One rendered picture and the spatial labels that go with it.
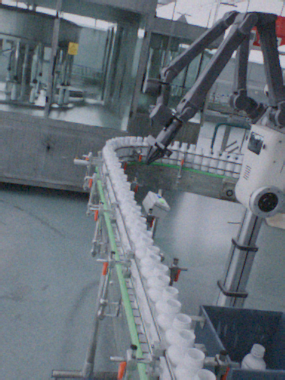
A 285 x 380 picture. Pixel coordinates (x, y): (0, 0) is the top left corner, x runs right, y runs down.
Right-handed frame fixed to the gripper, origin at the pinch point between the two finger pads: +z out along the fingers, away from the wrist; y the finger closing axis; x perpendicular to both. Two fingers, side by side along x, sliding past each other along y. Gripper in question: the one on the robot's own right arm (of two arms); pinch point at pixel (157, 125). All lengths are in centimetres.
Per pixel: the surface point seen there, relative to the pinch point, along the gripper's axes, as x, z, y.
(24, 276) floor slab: -90, 140, 56
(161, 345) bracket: 130, 27, 20
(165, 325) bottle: 123, 27, 17
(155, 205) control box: 32.6, 29.2, 1.6
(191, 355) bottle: 137, 24, 16
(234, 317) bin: 85, 48, -20
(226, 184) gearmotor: -72, 43, -74
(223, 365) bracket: 131, 30, 5
